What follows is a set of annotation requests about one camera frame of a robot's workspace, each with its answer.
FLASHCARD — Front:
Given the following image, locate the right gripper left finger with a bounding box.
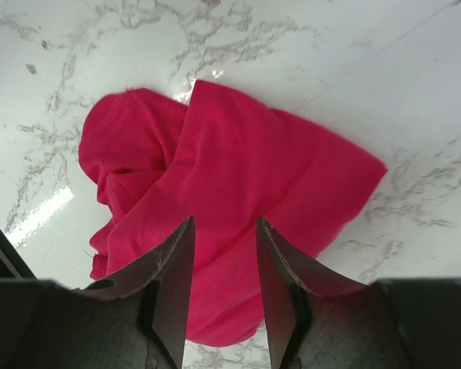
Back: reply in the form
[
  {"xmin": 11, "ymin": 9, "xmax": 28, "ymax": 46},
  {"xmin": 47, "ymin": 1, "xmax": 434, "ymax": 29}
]
[{"xmin": 0, "ymin": 218, "xmax": 195, "ymax": 368}]

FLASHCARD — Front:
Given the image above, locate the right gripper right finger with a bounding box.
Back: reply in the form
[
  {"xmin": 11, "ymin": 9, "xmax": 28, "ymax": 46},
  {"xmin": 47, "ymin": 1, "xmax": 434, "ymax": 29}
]
[{"xmin": 257, "ymin": 219, "xmax": 461, "ymax": 369}]

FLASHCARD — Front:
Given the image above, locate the pink red t shirt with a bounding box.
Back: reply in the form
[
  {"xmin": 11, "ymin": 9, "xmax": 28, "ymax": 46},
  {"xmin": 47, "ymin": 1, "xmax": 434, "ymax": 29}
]
[{"xmin": 78, "ymin": 81, "xmax": 386, "ymax": 347}]

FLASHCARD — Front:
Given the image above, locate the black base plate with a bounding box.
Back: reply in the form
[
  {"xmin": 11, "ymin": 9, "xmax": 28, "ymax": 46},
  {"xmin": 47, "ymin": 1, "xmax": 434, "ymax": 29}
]
[{"xmin": 0, "ymin": 229, "xmax": 35, "ymax": 279}]

